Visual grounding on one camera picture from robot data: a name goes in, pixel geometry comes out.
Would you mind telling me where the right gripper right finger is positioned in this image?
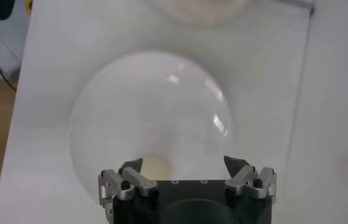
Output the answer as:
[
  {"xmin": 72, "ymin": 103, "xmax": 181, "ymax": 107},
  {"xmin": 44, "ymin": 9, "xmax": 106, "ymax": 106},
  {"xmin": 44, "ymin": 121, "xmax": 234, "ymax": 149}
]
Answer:
[{"xmin": 223, "ymin": 155, "xmax": 277, "ymax": 202}]

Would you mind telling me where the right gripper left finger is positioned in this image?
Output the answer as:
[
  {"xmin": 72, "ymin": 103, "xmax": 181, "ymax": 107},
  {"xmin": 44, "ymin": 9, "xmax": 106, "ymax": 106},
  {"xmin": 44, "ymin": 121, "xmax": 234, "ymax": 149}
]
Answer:
[{"xmin": 97, "ymin": 157, "xmax": 159, "ymax": 201}]

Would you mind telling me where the grey and black robot base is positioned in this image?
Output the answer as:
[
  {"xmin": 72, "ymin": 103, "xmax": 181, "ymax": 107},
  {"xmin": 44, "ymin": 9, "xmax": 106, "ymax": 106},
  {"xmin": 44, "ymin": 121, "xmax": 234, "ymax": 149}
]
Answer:
[{"xmin": 0, "ymin": 0, "xmax": 34, "ymax": 80}]

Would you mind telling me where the white round plate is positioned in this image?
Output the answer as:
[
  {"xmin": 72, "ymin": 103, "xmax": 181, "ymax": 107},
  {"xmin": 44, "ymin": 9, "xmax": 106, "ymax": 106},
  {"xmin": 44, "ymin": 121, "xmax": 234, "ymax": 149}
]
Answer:
[{"xmin": 68, "ymin": 50, "xmax": 235, "ymax": 204}]

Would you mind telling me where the cream electric cooking pot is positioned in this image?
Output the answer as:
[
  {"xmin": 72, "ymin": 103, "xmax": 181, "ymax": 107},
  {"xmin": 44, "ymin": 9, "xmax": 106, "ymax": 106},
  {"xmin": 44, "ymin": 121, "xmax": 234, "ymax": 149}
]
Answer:
[{"xmin": 145, "ymin": 0, "xmax": 254, "ymax": 25}]

